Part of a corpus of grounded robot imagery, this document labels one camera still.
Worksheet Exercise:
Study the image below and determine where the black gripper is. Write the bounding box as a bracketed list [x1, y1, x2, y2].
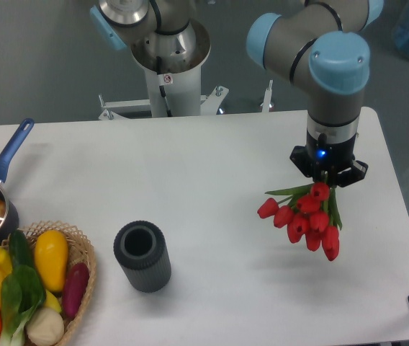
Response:
[289, 116, 369, 187]

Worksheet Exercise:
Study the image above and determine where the red tulip bouquet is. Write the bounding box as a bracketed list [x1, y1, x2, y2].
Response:
[257, 173, 342, 262]

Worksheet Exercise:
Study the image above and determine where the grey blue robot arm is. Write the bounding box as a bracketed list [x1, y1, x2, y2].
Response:
[90, 1, 383, 187]

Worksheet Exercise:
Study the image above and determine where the dark grey ribbed vase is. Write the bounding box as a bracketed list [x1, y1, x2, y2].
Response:
[113, 221, 171, 293]

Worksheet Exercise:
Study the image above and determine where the woven wicker basket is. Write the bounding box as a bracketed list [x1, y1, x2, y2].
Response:
[0, 221, 96, 345]

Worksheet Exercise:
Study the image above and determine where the purple eggplant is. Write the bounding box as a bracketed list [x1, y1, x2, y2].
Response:
[62, 262, 89, 319]

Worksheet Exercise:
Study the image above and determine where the yellow squash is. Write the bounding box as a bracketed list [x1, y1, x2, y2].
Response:
[34, 229, 68, 293]

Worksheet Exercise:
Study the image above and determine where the yellow banana piece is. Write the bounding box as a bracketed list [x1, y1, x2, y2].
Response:
[43, 290, 62, 314]

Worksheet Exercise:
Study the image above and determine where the green cucumber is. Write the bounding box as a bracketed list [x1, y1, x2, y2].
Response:
[8, 230, 35, 268]

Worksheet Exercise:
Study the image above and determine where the beige onion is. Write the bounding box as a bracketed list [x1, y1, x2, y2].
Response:
[26, 307, 65, 346]

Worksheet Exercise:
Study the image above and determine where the green bok choy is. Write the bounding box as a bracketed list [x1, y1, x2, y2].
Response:
[0, 265, 47, 346]

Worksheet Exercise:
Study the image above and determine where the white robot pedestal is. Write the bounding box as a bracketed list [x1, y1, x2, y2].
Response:
[99, 19, 229, 120]

